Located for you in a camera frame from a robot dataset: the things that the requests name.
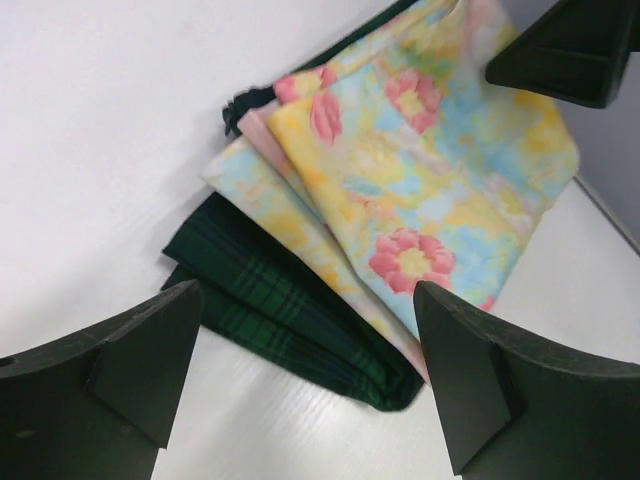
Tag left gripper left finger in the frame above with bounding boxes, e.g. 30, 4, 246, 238
1, 281, 204, 479

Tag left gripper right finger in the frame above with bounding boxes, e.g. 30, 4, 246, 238
414, 281, 639, 479

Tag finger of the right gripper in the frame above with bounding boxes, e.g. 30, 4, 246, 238
485, 0, 639, 109

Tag green plaid skirt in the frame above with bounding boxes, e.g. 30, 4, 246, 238
159, 0, 426, 415

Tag pastel floral skirt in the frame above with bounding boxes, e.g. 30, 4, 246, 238
203, 1, 579, 374

